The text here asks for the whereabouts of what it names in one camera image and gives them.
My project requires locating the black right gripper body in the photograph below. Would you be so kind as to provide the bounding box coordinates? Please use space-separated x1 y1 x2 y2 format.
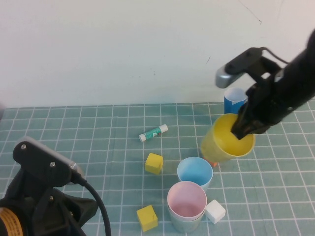
240 71 305 135

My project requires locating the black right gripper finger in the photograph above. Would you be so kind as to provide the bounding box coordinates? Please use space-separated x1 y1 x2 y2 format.
254 124 270 135
231 115 256 140

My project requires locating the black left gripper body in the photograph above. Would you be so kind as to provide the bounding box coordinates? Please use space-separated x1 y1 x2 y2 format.
31 190 98 236

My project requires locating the yellow plastic cup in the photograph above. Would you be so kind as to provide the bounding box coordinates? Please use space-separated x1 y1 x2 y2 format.
200 113 256 164

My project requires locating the light blue plastic cup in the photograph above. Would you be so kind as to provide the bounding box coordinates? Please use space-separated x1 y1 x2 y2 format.
177 156 214 192

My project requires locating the pink plastic cup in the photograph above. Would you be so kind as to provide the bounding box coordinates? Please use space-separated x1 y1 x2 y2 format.
167 181 207 221

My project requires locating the blue paper cone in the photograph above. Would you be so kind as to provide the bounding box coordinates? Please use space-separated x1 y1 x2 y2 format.
223 87 249 115

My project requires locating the yellow tape band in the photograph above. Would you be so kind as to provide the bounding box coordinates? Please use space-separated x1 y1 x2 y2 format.
0 207 23 236

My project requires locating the yellow cube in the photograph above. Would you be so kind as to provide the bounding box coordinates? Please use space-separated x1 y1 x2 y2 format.
136 205 158 232
144 152 164 176

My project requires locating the teal checkered tablecloth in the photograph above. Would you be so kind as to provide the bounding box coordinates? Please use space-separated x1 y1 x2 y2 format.
0 98 315 236

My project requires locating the white cube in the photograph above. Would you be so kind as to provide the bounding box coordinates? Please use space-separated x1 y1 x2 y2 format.
204 199 226 224

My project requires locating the green white glue stick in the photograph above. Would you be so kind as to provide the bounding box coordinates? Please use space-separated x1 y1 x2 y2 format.
138 124 168 143

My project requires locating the green plastic cup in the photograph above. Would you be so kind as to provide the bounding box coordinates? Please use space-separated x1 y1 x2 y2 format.
168 208 205 234

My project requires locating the black left camera cable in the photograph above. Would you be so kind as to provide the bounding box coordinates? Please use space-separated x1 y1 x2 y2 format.
71 176 111 236

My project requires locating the grey right camera cable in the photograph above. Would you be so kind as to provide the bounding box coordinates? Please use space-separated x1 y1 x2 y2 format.
262 47 288 66

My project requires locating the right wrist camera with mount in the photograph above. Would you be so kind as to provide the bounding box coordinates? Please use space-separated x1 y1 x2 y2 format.
216 47 284 89

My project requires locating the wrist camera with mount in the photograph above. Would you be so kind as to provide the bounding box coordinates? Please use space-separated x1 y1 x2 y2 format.
4 136 87 222
216 47 284 89

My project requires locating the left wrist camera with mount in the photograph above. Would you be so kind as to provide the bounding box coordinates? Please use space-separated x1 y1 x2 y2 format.
4 136 87 222

